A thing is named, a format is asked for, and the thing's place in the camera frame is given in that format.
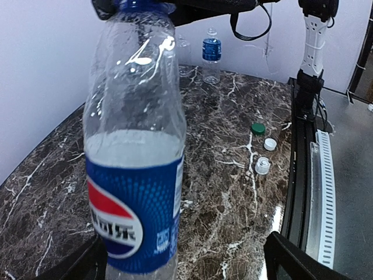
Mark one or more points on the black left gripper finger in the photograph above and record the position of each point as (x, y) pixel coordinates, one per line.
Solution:
(282, 253)
(104, 9)
(87, 262)

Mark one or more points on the white ribbed bottle cap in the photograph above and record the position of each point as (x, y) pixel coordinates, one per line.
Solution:
(262, 166)

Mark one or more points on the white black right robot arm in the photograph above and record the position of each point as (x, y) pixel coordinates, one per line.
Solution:
(317, 15)

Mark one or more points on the green jar lid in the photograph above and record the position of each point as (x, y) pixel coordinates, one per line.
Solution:
(258, 129)

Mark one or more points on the black front frame rail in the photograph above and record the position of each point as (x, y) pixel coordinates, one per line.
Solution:
(297, 210)

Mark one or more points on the blue cap water bottle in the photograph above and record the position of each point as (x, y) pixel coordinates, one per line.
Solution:
(134, 138)

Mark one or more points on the white slotted cable duct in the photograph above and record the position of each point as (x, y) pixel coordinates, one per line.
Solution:
(321, 236)

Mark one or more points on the blue bottle cap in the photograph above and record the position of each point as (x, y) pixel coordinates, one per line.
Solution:
(144, 5)

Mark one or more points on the clear plastic bottle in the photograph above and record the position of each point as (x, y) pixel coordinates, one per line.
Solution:
(184, 56)

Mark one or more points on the blue label Pocari bottle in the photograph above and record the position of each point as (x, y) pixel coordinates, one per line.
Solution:
(211, 57)

